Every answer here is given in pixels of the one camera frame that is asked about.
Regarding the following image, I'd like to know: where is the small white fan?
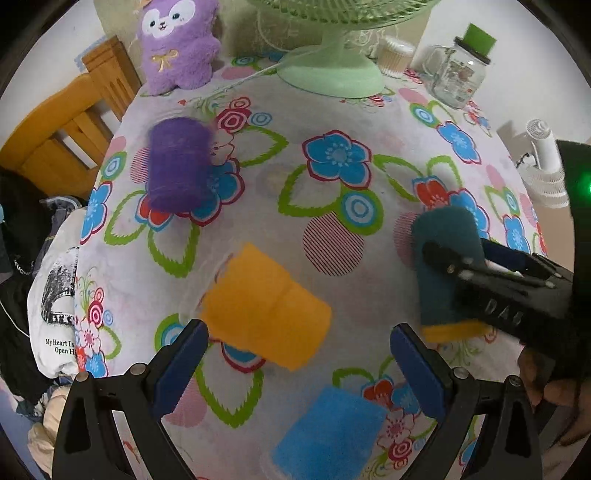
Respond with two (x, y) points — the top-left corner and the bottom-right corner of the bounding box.
(515, 119), (571, 209)

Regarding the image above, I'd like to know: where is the purple felt cup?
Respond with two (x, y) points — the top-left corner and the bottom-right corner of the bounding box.
(145, 117), (214, 214)

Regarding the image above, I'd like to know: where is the wooden chair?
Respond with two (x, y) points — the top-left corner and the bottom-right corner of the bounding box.
(0, 36), (144, 200)

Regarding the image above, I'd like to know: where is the teal felt cup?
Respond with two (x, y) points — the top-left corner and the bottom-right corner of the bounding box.
(411, 205), (492, 344)

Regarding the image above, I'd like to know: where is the beige cloth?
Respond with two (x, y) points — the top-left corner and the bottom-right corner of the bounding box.
(27, 387), (71, 477)

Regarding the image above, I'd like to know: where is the person's right hand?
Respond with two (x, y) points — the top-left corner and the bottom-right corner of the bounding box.
(517, 346), (591, 448)

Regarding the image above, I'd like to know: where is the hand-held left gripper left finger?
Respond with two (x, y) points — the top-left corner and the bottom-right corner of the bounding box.
(53, 318), (211, 480)

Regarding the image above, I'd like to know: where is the purple plush toy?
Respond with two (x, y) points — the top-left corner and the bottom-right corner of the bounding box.
(136, 0), (222, 95)

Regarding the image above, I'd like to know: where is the cotton swab container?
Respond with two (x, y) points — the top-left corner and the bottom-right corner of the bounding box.
(376, 36), (416, 77)

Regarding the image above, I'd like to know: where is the blue felt cup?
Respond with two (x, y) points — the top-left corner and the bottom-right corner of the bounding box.
(269, 385), (389, 480)

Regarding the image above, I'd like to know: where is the dark clothing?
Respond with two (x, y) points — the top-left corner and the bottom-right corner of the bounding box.
(0, 166), (88, 407)

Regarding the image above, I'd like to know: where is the white fan cable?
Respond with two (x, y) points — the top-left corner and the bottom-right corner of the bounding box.
(203, 44), (326, 101)

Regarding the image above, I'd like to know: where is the green table fan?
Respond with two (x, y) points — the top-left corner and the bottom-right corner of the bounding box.
(242, 0), (444, 99)

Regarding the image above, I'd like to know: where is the glass mug with green lid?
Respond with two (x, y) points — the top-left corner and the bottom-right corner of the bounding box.
(422, 23), (499, 110)

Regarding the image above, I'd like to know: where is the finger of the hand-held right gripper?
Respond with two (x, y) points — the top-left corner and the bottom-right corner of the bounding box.
(422, 240), (555, 296)
(480, 237), (574, 279)

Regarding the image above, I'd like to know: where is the white printed shirt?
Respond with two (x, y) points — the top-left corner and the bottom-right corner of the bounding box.
(27, 210), (100, 380)

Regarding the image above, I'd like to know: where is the floral tablecloth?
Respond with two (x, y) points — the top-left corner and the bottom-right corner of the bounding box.
(76, 46), (550, 480)

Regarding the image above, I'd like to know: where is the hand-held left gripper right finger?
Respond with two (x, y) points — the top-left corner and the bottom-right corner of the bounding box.
(390, 323), (543, 480)

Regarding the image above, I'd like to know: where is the orange felt cup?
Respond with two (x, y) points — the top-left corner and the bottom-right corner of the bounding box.
(201, 243), (333, 372)

